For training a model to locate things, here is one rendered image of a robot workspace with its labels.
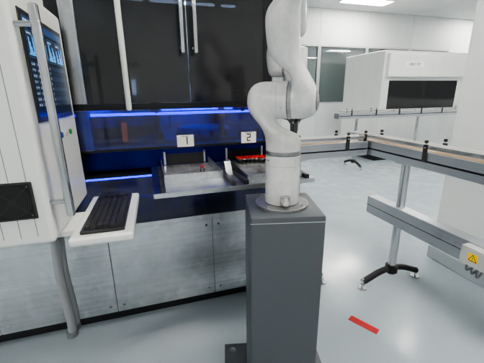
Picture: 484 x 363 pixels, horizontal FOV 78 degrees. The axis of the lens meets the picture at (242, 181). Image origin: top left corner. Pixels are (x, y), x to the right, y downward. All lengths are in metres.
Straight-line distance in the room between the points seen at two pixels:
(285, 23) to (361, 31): 6.92
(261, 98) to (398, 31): 7.60
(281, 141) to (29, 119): 0.74
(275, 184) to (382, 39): 7.31
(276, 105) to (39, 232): 0.83
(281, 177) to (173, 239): 0.89
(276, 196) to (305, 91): 0.36
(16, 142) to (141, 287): 1.08
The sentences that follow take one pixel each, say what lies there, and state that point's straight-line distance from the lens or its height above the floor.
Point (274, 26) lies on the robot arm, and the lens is 0.94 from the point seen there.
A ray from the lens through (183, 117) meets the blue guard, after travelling 1.55.
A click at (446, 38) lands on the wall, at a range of 9.53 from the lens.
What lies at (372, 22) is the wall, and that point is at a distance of 8.02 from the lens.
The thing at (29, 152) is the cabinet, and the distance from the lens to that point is 1.05.
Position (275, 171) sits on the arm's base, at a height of 1.00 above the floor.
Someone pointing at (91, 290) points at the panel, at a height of 0.25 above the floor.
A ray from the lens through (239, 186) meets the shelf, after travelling 1.24.
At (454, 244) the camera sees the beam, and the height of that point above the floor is 0.50.
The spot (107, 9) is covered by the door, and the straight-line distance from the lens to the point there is 1.59.
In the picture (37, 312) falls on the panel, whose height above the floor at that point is 0.18.
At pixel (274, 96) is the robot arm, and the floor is 1.24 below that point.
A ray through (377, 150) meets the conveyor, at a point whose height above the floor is 0.89.
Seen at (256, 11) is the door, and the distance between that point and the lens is 1.69.
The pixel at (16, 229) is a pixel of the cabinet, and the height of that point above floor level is 0.86.
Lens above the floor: 1.24
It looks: 16 degrees down
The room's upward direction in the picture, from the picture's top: 1 degrees counter-clockwise
